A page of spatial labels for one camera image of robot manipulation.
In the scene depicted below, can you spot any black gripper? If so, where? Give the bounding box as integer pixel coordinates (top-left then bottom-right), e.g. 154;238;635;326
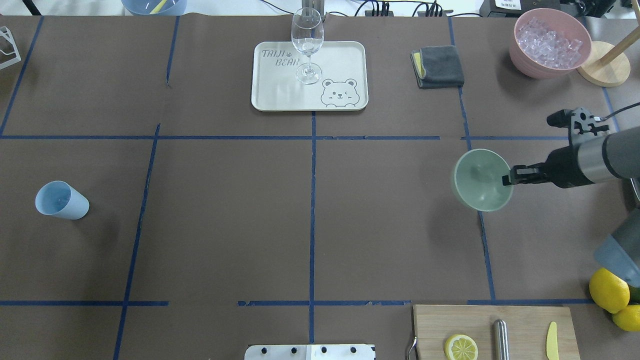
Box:
502;146;585;189

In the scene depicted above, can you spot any green bowl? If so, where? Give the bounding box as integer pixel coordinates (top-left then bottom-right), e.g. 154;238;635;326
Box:
450;148;514;212

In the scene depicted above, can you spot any light blue cup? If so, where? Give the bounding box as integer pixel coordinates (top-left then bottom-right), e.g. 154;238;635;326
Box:
34;180;90;220

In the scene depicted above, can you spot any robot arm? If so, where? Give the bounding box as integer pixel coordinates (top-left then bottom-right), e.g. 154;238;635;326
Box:
502;127;640;288

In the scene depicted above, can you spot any pink bowl with ice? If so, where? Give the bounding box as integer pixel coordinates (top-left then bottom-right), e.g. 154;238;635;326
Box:
509;7;592;79

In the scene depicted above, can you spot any blue bowl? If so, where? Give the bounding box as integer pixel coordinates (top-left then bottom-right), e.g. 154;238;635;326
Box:
121;0;189;16

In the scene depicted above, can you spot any wooden stand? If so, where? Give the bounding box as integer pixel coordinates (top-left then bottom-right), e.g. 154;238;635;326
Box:
577;19;640;88

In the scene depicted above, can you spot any yellow lemon front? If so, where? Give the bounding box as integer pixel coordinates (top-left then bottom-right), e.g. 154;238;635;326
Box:
589;268;631;314

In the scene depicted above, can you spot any yellow lemon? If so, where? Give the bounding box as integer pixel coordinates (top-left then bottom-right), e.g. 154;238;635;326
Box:
612;304;640;332
589;268;631;314

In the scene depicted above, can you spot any green avocado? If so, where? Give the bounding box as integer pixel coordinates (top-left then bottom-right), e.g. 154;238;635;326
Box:
627;285;640;305

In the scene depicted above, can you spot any wooden cutting board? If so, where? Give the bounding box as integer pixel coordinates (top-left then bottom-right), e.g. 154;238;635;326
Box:
413;304;581;360

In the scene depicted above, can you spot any steel muddler black cap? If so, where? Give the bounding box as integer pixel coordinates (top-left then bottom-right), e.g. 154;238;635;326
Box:
493;319;510;360

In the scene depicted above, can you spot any yellow lemon back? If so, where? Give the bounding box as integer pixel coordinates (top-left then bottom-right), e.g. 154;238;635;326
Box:
612;304;640;332

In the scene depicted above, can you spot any yellow plastic knife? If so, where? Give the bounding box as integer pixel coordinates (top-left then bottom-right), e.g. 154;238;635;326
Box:
545;321;560;360

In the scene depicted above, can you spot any half lemon slice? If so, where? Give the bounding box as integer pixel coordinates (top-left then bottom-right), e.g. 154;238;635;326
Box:
443;333;479;360

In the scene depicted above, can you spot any cream bear tray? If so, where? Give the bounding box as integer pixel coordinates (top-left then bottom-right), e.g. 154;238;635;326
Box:
251;41;370;112

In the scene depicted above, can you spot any clear wine glass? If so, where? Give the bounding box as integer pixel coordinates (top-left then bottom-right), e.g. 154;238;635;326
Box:
290;7;325;85

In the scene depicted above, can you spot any yellow plastic fork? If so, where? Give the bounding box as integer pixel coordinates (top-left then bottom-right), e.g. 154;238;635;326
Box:
149;0;167;15

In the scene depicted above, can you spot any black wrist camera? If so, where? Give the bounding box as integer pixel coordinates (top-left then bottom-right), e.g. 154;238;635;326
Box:
546;107;610;147

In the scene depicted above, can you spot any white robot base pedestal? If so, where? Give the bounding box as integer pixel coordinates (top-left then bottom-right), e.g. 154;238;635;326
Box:
244;343;377;360

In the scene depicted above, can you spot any white wire cup rack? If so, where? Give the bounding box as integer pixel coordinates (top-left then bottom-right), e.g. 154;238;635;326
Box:
0;26;22;69

